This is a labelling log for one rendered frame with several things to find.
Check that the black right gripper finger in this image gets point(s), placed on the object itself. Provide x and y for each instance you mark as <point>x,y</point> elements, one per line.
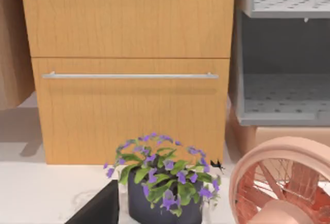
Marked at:
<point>99,208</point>

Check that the purple flower plant in pot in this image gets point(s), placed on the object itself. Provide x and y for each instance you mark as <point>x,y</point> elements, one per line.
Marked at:
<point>165,180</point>

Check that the wooden cupboard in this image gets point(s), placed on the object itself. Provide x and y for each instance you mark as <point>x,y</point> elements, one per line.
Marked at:
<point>14,53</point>

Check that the salmon pink fan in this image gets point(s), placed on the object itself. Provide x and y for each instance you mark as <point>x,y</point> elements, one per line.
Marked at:
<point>281,182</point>

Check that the plain wooden drawer front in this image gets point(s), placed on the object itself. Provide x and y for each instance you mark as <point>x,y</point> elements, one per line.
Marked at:
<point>129,17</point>

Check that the grey cabinet with pierced shelves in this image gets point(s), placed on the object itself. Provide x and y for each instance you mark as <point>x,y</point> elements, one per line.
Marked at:
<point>283,74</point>

